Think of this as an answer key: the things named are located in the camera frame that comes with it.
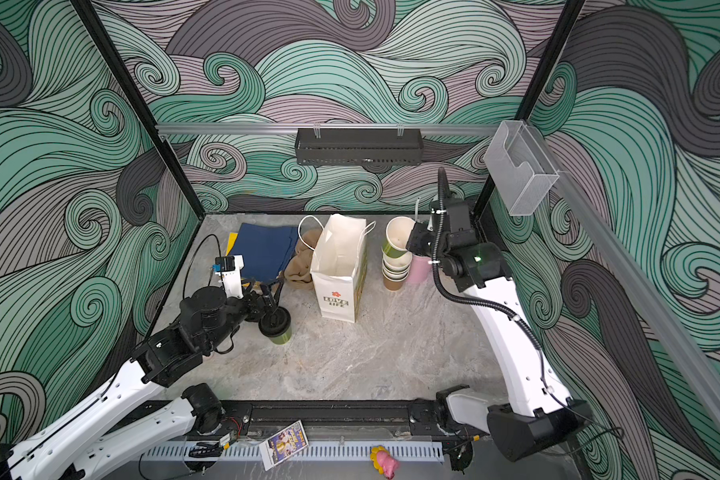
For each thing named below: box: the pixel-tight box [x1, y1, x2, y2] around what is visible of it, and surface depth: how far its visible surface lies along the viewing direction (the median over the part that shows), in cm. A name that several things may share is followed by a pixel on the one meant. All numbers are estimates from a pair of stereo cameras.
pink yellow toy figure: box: [370, 445, 400, 479], surface depth 67 cm
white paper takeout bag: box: [298, 214, 377, 323], surface depth 85 cm
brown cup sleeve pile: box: [285, 227, 323, 285], surface depth 98 cm
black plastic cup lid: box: [258, 306, 292, 337], surface depth 79 cm
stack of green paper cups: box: [381, 236, 412, 291], surface depth 89 cm
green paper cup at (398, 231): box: [382, 216, 416, 258], surface depth 72 cm
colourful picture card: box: [259, 419, 309, 472], surface depth 70 cm
